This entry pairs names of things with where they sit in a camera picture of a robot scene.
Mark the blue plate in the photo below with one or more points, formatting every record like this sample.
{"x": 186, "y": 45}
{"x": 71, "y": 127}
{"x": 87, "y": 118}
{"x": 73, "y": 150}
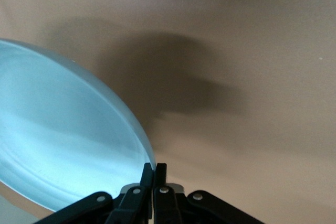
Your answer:
{"x": 52, "y": 119}

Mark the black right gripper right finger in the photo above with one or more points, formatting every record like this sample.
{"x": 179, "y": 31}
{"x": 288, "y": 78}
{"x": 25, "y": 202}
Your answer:
{"x": 164, "y": 205}

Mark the brown table cover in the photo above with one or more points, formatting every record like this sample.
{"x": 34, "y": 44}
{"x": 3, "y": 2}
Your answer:
{"x": 236, "y": 24}

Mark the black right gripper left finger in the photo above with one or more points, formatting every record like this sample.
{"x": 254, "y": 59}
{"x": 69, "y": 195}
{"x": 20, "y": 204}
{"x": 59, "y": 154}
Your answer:
{"x": 131, "y": 205}

